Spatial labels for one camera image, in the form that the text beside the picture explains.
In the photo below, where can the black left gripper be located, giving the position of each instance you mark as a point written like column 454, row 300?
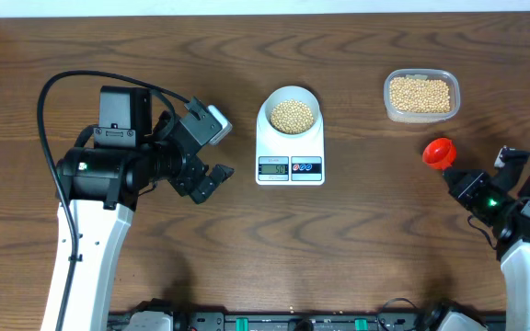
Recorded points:
column 184, row 179

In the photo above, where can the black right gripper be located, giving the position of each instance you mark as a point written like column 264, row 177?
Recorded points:
column 465, row 191

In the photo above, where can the red plastic scoop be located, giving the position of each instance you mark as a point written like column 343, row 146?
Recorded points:
column 439, row 154

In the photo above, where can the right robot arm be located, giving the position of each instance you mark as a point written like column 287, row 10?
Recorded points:
column 512, row 234

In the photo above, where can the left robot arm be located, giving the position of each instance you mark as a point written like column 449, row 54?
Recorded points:
column 139, row 141

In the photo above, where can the white digital kitchen scale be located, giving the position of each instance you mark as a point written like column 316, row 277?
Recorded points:
column 290, row 162

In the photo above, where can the soybeans in bowl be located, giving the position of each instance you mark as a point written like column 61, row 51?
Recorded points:
column 292, row 117

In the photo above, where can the grey-green plastic bowl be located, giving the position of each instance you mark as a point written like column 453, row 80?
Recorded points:
column 286, row 93

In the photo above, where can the pile of soybeans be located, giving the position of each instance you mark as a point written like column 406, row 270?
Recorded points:
column 419, row 95

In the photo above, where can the clear plastic container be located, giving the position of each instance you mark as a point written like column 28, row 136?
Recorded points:
column 421, row 118

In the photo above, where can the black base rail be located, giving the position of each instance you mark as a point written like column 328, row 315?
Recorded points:
column 395, row 314

